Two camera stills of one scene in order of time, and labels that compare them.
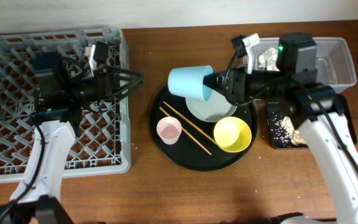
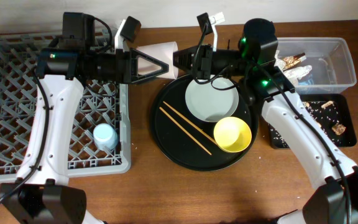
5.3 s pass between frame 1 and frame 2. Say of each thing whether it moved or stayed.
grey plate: stayed
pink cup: moved
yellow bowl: stayed
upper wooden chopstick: stayed
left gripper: moved
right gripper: moved
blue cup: moved
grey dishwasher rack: stayed
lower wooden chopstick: stayed
